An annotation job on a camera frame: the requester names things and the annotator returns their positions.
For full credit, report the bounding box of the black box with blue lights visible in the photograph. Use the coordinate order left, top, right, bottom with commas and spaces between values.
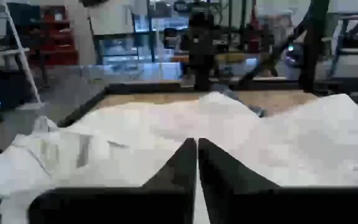
0, 68, 34, 122

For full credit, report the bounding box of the white shirt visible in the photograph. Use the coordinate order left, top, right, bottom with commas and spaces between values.
0, 91, 358, 224

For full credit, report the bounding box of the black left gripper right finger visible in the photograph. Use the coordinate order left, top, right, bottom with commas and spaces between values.
198, 138, 358, 224

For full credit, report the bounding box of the white metal stand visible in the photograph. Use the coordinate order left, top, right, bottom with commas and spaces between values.
0, 0, 45, 110

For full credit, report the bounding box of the beige board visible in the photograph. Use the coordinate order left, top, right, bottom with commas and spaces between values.
88, 0, 136, 35

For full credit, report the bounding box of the red shelf cabinet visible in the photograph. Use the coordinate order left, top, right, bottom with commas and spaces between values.
26, 4, 80, 68

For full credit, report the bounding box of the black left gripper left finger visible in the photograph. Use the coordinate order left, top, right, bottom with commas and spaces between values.
28, 138, 198, 224

